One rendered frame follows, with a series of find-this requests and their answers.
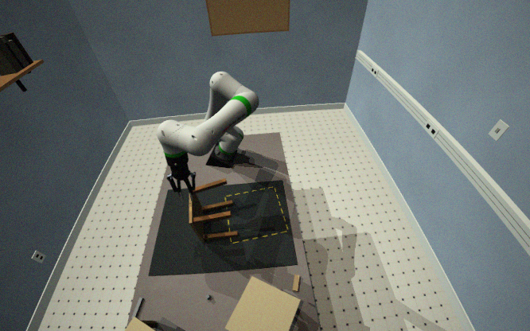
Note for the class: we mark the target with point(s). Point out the small wooden stool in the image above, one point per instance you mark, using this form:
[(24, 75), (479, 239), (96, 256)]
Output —
[(196, 218)]

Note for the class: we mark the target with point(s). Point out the dark grey mat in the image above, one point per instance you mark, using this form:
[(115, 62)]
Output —
[(178, 250)]

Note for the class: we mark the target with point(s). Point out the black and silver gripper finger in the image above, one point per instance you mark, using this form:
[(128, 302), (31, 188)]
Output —
[(190, 188), (176, 188)]

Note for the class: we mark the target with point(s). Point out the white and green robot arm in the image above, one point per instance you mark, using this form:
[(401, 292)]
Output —
[(178, 139)]

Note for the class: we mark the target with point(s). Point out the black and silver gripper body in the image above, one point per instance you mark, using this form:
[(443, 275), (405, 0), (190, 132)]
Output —
[(184, 170)]

